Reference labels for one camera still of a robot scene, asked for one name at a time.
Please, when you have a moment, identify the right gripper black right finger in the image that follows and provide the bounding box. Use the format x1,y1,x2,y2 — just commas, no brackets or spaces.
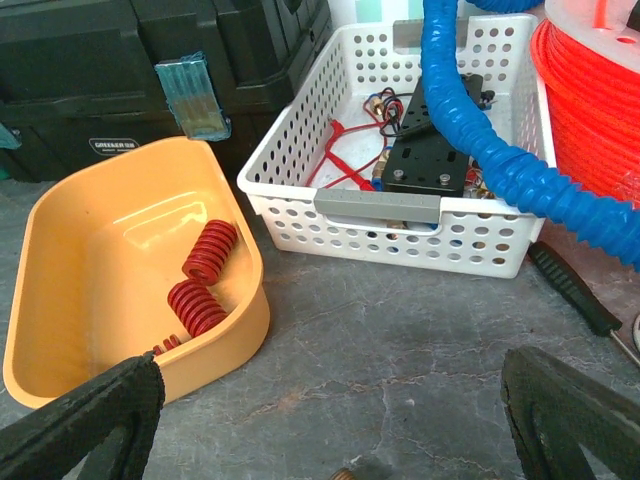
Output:
501,346,639,479

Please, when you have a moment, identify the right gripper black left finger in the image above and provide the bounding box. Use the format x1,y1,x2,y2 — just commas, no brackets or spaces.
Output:
1,352,165,479

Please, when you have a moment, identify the orange plastic bin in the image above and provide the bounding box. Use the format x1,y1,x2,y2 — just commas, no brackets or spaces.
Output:
3,137,270,409

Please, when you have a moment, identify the white perforated basket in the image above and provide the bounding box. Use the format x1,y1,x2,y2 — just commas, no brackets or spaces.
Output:
237,20,543,278

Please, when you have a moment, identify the orange filament spool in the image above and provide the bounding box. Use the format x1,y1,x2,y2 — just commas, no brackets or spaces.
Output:
530,1,639,206

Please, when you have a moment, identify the black toolbox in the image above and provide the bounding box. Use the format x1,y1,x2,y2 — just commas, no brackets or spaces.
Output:
1,1,332,182

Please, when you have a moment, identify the black handled screwdriver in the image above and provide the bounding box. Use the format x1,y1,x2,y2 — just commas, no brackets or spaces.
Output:
527,241,639,367

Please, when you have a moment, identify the blue corrugated hose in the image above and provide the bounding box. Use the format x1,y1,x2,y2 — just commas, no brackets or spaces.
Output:
420,0,640,274

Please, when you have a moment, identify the black metal bracket plate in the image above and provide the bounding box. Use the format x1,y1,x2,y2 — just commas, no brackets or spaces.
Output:
381,82,469,197

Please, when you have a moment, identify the red test lead wire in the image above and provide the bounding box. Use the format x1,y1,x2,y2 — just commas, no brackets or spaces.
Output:
305,117,391,192

